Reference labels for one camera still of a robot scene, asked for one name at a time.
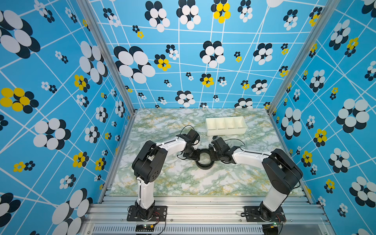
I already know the black belt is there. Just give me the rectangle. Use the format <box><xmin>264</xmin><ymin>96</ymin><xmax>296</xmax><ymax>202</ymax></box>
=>
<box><xmin>195</xmin><ymin>149</ymin><xmax>214</xmax><ymax>170</ymax></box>

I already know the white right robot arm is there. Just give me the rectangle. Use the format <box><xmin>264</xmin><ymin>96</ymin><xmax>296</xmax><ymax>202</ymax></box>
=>
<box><xmin>210</xmin><ymin>146</ymin><xmax>303</xmax><ymax>222</ymax></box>

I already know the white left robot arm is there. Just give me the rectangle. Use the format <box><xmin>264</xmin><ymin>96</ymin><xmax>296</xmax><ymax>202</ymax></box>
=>
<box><xmin>132</xmin><ymin>136</ymin><xmax>200</xmax><ymax>220</ymax></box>

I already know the white compartment storage tray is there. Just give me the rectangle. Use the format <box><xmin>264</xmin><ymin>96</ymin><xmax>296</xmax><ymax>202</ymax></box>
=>
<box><xmin>206</xmin><ymin>116</ymin><xmax>248</xmax><ymax>136</ymax></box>

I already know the left controller board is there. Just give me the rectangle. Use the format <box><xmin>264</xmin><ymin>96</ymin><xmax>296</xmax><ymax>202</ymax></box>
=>
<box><xmin>135</xmin><ymin>224</ymin><xmax>155</xmax><ymax>234</ymax></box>

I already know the controller board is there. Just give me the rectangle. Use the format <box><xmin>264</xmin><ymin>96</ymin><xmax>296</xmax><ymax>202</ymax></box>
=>
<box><xmin>262</xmin><ymin>223</ymin><xmax>279</xmax><ymax>235</ymax></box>
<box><xmin>135</xmin><ymin>224</ymin><xmax>155</xmax><ymax>234</ymax></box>

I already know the right controller board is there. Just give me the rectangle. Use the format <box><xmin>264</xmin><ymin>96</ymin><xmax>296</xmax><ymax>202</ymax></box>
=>
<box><xmin>262</xmin><ymin>223</ymin><xmax>279</xmax><ymax>235</ymax></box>

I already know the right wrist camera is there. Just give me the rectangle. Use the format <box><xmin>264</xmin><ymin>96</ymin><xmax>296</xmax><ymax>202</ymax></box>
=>
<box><xmin>211</xmin><ymin>136</ymin><xmax>230</xmax><ymax>154</ymax></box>

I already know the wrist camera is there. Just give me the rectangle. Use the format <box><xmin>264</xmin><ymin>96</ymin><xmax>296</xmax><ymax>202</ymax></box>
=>
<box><xmin>177</xmin><ymin>129</ymin><xmax>200</xmax><ymax>146</ymax></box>
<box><xmin>211</xmin><ymin>136</ymin><xmax>230</xmax><ymax>154</ymax></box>

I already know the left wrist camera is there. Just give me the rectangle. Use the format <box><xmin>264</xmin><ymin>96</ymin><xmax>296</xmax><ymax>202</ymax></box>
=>
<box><xmin>177</xmin><ymin>129</ymin><xmax>200</xmax><ymax>146</ymax></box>

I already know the aluminium front rail frame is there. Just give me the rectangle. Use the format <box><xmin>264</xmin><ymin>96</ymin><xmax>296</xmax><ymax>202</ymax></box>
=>
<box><xmin>80</xmin><ymin>195</ymin><xmax>335</xmax><ymax>235</ymax></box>

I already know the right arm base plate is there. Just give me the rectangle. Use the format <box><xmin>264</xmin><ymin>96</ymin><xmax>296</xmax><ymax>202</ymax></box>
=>
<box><xmin>240</xmin><ymin>206</ymin><xmax>286</xmax><ymax>223</ymax></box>

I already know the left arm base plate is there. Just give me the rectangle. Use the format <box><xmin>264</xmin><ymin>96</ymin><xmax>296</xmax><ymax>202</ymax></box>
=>
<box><xmin>126</xmin><ymin>205</ymin><xmax>168</xmax><ymax>222</ymax></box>

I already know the aluminium corner post left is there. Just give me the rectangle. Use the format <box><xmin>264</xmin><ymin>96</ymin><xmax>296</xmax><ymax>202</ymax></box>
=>
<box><xmin>77</xmin><ymin>0</ymin><xmax>135</xmax><ymax>116</ymax></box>

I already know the aluminium corner post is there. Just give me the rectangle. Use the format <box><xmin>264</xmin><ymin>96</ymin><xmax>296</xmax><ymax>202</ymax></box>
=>
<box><xmin>77</xmin><ymin>0</ymin><xmax>135</xmax><ymax>116</ymax></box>
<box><xmin>267</xmin><ymin>0</ymin><xmax>340</xmax><ymax>117</ymax></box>

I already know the aluminium corner post right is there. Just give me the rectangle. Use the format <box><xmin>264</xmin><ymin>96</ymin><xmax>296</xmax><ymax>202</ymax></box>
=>
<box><xmin>267</xmin><ymin>0</ymin><xmax>340</xmax><ymax>117</ymax></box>

